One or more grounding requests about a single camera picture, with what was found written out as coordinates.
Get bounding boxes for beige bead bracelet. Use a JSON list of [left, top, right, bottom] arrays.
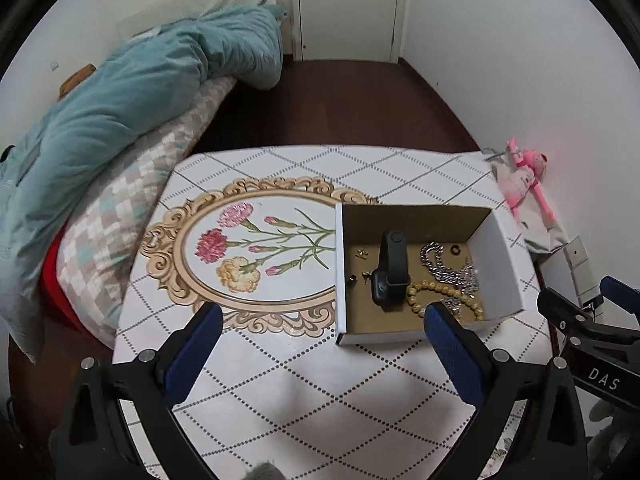
[[406, 279, 486, 323]]

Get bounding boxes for silver chain necklace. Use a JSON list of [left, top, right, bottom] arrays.
[[418, 239, 482, 296]]

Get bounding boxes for black smart watch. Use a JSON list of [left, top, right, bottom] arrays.
[[370, 230, 410, 311]]

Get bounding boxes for white power strip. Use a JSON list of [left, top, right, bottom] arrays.
[[538, 236, 603, 318]]

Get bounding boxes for white cardboard box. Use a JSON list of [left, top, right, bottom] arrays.
[[335, 205, 535, 346]]

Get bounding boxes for grey cloth bag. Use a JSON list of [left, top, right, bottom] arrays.
[[485, 149, 568, 255]]

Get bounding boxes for checkered pillow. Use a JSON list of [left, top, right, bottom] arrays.
[[56, 76, 235, 347]]

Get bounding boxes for red blanket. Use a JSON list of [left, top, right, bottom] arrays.
[[38, 226, 112, 350]]

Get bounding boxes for floral diamond pattern tablecloth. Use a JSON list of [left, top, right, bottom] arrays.
[[114, 146, 552, 479]]

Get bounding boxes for pink panther plush toy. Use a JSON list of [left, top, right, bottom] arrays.
[[502, 138, 556, 228]]

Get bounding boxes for teal quilted duvet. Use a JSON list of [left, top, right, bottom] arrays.
[[1, 4, 286, 362]]

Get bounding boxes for brown pillow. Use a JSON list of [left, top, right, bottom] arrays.
[[58, 64, 96, 101]]

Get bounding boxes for white door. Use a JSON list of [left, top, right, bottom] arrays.
[[291, 0, 407, 64]]

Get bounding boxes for cream bed headboard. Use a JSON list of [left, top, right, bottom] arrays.
[[115, 0, 291, 39]]

